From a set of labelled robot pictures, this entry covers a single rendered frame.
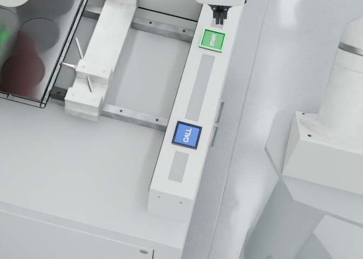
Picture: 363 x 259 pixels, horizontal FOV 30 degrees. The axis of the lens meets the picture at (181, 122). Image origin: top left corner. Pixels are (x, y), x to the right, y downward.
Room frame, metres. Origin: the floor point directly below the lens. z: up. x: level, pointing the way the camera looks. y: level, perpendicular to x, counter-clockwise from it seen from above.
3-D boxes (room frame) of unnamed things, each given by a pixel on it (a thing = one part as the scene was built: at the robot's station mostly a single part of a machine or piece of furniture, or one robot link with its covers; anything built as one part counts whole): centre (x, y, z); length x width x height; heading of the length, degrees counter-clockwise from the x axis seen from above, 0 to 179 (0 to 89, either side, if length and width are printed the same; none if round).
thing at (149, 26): (1.07, 0.25, 0.84); 0.50 x 0.02 x 0.03; 84
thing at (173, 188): (0.82, -0.03, 0.89); 0.55 x 0.09 x 0.14; 174
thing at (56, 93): (0.78, 0.29, 0.90); 0.04 x 0.02 x 0.03; 84
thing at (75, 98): (0.77, 0.23, 0.89); 0.08 x 0.03 x 0.03; 84
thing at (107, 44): (0.93, 0.21, 0.87); 0.36 x 0.08 x 0.03; 174
